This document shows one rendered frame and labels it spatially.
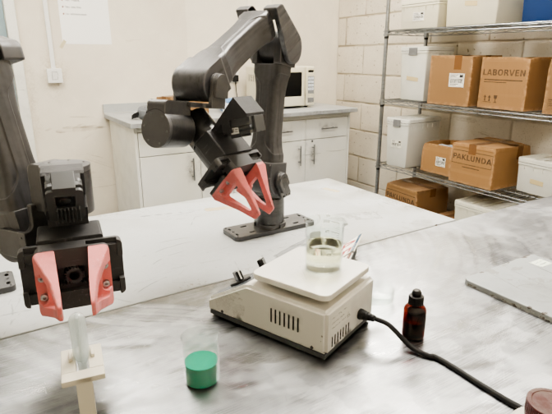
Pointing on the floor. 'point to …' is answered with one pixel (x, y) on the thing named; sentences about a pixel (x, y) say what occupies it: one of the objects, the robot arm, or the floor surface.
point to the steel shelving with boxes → (480, 83)
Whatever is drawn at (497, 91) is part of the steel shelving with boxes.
